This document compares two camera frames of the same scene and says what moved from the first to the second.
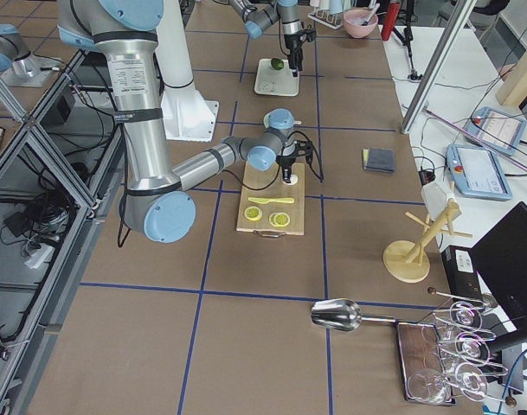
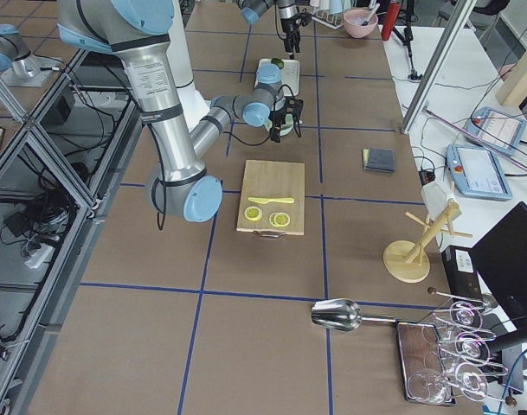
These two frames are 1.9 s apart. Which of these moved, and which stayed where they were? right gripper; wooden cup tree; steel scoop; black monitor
Moved: right gripper
Stayed: black monitor; wooden cup tree; steel scoop
